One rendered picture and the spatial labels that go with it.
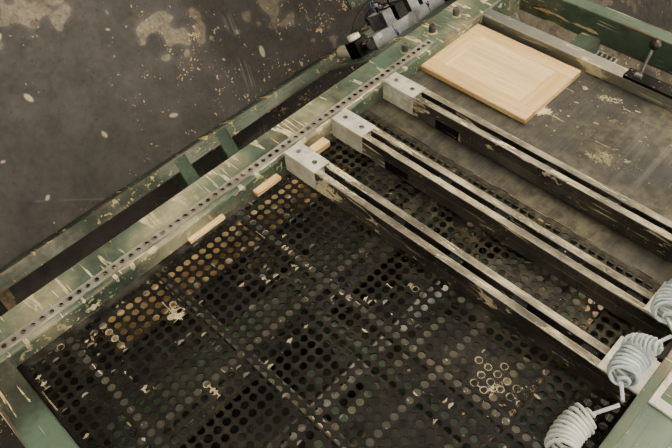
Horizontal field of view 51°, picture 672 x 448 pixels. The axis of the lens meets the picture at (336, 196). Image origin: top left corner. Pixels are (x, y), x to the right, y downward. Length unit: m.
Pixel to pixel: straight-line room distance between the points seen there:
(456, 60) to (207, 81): 1.06
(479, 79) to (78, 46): 1.45
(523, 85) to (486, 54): 0.19
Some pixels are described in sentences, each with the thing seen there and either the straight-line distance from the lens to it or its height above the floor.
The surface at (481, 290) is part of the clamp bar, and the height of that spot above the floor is 1.49.
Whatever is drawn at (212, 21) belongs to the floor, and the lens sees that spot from 2.98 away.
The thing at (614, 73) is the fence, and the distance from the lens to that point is 2.40.
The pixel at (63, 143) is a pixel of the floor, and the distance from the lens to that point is 2.74.
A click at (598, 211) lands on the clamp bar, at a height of 1.52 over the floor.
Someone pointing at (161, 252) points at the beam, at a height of 0.90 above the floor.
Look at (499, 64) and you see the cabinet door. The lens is 2.40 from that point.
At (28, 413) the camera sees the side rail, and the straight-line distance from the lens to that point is 1.73.
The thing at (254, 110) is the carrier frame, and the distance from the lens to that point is 2.81.
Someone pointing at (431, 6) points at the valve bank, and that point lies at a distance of 2.64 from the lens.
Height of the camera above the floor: 2.67
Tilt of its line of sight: 56 degrees down
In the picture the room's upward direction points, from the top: 93 degrees clockwise
